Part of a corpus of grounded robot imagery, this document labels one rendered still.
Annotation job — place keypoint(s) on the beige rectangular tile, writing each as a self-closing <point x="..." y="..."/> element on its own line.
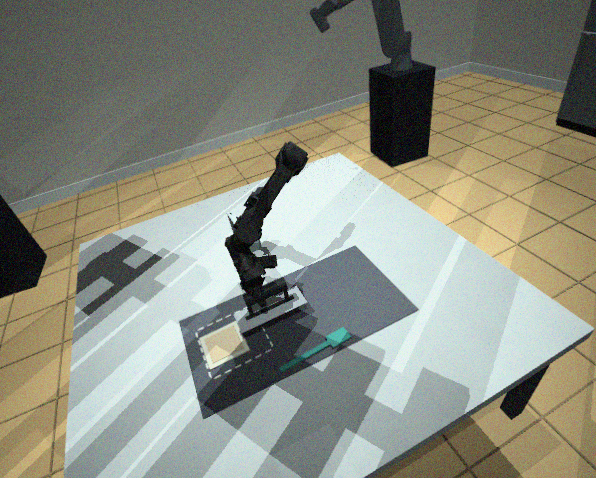
<point x="223" y="345"/>

